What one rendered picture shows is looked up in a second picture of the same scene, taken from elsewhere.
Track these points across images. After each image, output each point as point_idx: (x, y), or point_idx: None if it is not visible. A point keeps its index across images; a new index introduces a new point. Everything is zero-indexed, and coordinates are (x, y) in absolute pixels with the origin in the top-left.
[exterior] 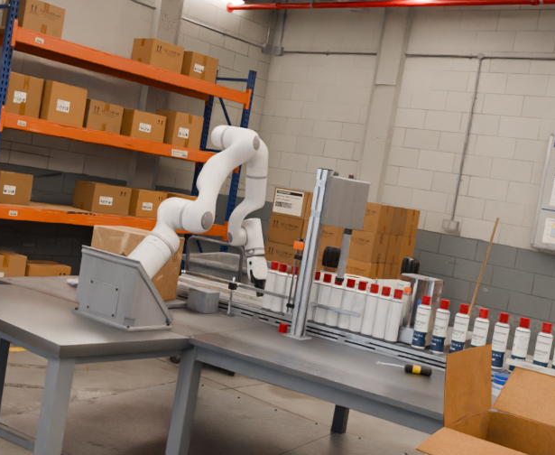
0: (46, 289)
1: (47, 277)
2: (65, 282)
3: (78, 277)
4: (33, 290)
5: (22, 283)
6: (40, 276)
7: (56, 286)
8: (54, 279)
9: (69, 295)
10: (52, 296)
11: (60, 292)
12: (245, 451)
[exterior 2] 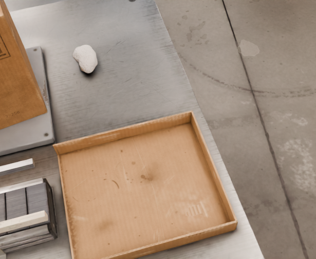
0: (63, 18)
1: (162, 52)
2: (124, 65)
3: (177, 106)
4: (57, 2)
5: (108, 5)
6: (168, 44)
7: (84, 37)
8: (147, 57)
9: (18, 30)
10: (16, 10)
11: (37, 26)
12: None
